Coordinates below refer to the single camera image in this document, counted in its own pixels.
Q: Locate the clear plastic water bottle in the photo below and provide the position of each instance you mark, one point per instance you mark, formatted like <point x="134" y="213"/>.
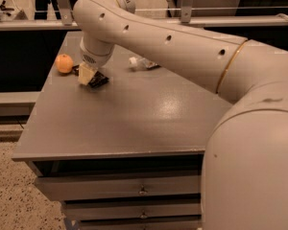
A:
<point x="142" y="63"/>

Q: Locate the bottom grey drawer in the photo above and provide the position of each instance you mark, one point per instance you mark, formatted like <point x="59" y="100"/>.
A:
<point x="184" y="223"/>

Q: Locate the metal railing frame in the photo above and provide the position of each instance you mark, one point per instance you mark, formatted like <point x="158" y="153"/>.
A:
<point x="19" y="15"/>

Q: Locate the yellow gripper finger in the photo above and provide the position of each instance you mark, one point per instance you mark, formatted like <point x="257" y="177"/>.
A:
<point x="86" y="73"/>

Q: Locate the grey drawer cabinet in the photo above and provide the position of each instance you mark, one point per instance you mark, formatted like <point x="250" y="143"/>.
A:
<point x="141" y="121"/>

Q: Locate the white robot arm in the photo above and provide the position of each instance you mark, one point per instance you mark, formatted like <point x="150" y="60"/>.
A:
<point x="245" y="168"/>

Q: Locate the top grey drawer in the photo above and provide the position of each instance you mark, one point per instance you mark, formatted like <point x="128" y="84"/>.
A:
<point x="108" y="186"/>

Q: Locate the orange fruit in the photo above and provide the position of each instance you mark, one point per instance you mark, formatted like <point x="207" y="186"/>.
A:
<point x="64" y="63"/>

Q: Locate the black rxbar chocolate bar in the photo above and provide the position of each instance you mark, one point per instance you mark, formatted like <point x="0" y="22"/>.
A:
<point x="98" y="80"/>

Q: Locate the middle grey drawer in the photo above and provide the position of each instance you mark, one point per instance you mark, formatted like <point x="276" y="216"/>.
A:
<point x="139" y="209"/>

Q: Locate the grey drawer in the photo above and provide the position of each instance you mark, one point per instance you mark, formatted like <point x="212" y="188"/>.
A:
<point x="108" y="186"/>
<point x="139" y="209"/>
<point x="184" y="223"/>

